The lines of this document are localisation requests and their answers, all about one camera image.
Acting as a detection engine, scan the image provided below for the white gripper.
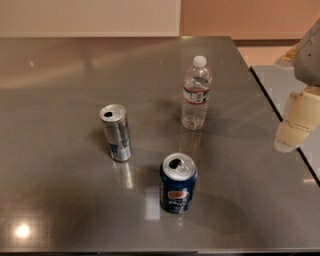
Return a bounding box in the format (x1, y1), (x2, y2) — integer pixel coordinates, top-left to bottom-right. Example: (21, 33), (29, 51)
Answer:
(274, 18), (320, 153)

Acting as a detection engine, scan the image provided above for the clear plastic water bottle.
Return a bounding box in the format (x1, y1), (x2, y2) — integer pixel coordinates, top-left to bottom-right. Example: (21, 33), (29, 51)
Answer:
(181, 55), (212, 131)

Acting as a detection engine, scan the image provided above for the grey side table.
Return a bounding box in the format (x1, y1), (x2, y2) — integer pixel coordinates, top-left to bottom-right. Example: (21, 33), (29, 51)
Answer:
(250, 64), (320, 188)

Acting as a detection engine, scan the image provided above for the silver redbull can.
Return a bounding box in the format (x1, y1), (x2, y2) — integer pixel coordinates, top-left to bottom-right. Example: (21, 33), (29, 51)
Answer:
(100, 104), (131, 162)

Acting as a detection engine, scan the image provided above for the blue pepsi can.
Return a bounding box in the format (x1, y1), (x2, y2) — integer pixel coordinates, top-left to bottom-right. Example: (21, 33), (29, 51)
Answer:
(160, 152), (198, 214)

